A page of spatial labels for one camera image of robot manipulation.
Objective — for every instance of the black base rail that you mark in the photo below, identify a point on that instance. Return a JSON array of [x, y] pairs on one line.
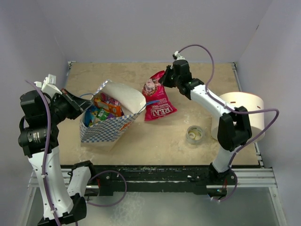
[[196, 179]]

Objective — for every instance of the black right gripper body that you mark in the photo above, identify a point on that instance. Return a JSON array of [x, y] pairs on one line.
[[176, 80]]

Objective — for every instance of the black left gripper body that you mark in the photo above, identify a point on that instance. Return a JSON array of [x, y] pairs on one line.
[[70, 110]]

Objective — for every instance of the blue colourful snack bag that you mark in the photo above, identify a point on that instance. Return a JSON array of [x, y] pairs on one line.
[[90, 115]]

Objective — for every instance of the clear tape roll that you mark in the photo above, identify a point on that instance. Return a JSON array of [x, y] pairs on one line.
[[194, 135]]

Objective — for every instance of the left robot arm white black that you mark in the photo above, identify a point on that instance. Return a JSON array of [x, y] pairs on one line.
[[62, 204]]

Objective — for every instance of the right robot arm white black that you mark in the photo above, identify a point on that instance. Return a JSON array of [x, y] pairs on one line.
[[234, 129]]

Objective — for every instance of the orange snack box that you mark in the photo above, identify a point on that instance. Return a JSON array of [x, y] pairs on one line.
[[108, 103]]

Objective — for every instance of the aluminium frame rails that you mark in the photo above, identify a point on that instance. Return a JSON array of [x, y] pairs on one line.
[[243, 176]]

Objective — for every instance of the green snack pack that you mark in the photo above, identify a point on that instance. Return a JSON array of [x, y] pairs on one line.
[[101, 115]]

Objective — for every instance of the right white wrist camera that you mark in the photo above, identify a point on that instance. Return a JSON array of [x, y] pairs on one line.
[[178, 56]]

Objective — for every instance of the red Real chips bag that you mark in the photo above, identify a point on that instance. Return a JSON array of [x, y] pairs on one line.
[[158, 104]]

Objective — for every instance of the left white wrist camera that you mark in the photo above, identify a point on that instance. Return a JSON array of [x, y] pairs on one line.
[[48, 86]]

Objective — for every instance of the blue checkered paper bag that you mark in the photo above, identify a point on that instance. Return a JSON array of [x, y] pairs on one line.
[[105, 134]]

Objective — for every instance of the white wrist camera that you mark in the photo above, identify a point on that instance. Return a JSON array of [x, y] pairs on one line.
[[48, 86], [178, 56]]

